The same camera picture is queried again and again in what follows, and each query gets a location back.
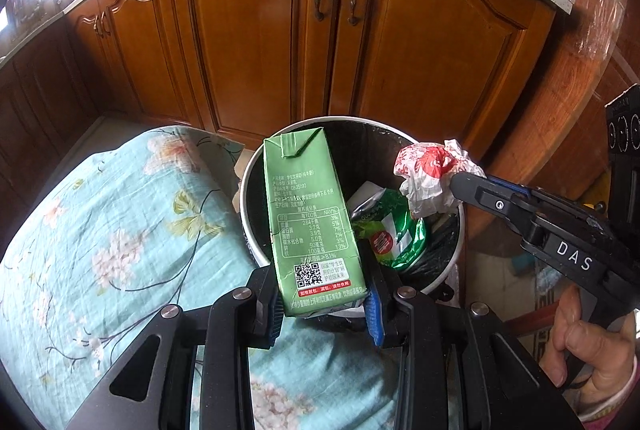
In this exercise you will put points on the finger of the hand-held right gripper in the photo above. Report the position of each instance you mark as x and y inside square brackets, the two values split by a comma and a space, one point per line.
[512, 189]
[492, 205]

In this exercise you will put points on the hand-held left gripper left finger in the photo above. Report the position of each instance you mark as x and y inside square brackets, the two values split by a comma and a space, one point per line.
[272, 317]

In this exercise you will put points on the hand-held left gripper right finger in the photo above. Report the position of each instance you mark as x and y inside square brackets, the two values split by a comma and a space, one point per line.
[374, 317]

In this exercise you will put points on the white red wrapper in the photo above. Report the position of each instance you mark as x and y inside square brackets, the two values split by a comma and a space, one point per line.
[430, 169]

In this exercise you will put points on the green snack bag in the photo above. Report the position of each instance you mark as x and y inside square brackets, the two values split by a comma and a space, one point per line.
[400, 235]

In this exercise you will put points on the green milk carton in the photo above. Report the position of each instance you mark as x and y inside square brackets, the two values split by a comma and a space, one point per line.
[310, 210]

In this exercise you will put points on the white-rimmed trash bin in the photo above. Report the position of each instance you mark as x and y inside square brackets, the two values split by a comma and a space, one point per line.
[257, 190]

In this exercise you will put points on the person's right hand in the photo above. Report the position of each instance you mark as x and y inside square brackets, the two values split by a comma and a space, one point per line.
[565, 340]

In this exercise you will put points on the plastic-wrapped wooden furniture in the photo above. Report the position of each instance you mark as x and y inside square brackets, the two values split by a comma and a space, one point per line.
[575, 59]

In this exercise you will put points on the floral teal tablecloth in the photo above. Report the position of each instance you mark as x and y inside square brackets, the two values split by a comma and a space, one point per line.
[100, 260]

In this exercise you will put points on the wooden kitchen base cabinets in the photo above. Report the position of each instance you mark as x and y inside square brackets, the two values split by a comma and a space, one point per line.
[260, 34]

